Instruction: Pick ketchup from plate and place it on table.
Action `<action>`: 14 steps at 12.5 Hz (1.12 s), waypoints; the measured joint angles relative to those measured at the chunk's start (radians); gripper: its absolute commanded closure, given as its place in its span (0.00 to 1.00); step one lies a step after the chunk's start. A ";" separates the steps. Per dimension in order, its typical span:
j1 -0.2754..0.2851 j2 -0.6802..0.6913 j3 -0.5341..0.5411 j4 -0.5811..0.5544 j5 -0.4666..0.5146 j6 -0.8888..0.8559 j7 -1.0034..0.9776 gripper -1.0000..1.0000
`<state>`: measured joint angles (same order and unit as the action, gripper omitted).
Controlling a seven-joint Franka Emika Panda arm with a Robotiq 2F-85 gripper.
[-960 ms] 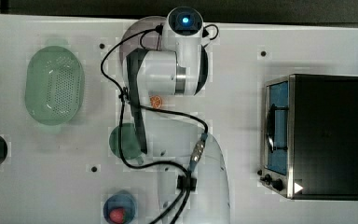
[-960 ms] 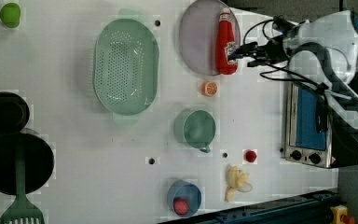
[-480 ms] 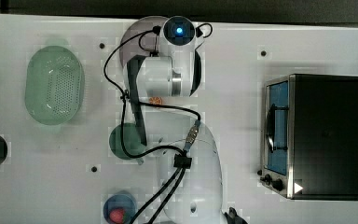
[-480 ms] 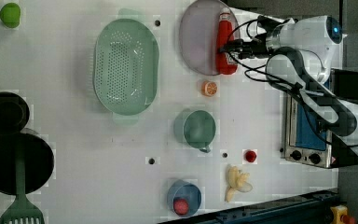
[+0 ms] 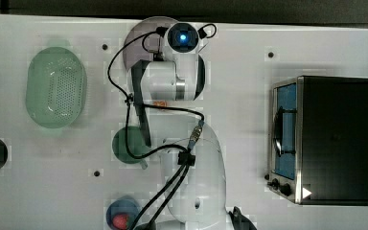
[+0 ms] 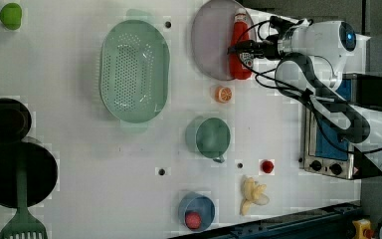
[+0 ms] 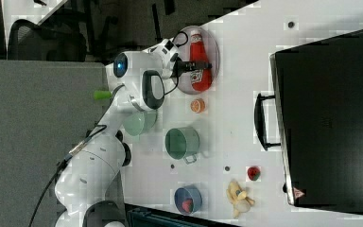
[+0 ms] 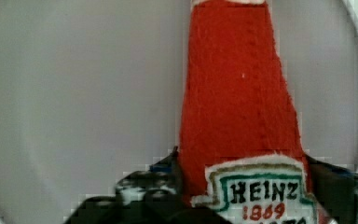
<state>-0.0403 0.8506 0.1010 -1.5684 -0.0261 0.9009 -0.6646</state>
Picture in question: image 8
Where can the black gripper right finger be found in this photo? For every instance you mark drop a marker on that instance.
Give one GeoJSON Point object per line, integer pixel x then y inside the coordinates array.
{"type": "Point", "coordinates": [336, 189]}

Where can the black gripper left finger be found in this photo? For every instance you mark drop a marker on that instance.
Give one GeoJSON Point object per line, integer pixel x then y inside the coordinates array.
{"type": "Point", "coordinates": [153, 196]}

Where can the red plush ketchup bottle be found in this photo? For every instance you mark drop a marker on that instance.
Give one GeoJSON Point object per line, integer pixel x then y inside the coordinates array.
{"type": "Point", "coordinates": [240, 149]}

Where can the lilac round plate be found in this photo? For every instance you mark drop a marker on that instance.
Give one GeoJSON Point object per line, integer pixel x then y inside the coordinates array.
{"type": "Point", "coordinates": [91, 90]}

